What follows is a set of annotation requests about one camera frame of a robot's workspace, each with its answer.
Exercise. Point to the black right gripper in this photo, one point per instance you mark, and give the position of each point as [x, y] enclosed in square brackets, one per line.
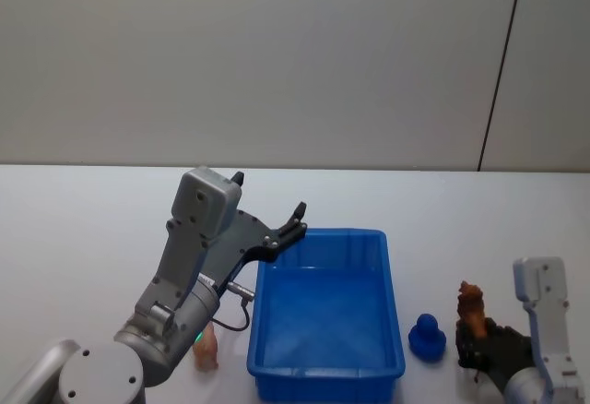
[507, 348]

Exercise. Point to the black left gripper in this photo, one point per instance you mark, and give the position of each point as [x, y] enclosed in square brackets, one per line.
[242, 242]

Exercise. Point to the pink toy figure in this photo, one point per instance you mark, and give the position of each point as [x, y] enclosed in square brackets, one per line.
[207, 348]

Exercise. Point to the brown toy figure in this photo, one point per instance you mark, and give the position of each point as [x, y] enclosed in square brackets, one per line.
[471, 307]

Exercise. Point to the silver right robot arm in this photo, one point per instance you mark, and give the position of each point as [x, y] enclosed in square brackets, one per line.
[544, 284]

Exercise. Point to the blue toy figure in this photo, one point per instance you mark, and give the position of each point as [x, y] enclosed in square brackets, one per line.
[428, 337]

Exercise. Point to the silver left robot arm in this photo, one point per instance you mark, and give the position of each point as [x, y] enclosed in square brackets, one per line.
[184, 247]

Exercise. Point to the blue plastic bin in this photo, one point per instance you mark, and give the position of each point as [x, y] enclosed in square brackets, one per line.
[322, 312]

